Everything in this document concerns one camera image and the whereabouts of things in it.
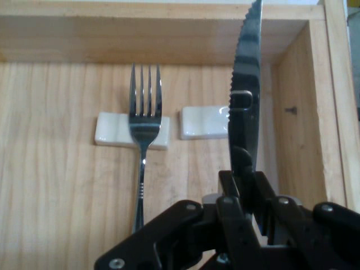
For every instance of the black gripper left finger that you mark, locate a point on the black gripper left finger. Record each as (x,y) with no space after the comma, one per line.
(182,239)

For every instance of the light wooden drawer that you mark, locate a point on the light wooden drawer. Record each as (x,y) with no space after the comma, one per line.
(56,182)

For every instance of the silver steel fork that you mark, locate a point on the silver steel fork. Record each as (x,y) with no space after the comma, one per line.
(144,129)

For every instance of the white ceramic cutlery rest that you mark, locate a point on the white ceramic cutlery rest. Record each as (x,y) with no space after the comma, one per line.
(202,122)
(112,129)

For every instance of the silver serrated table knife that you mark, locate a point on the silver serrated table knife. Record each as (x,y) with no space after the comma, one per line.
(247,70)

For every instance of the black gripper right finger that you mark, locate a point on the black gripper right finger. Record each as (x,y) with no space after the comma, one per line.
(315,239)

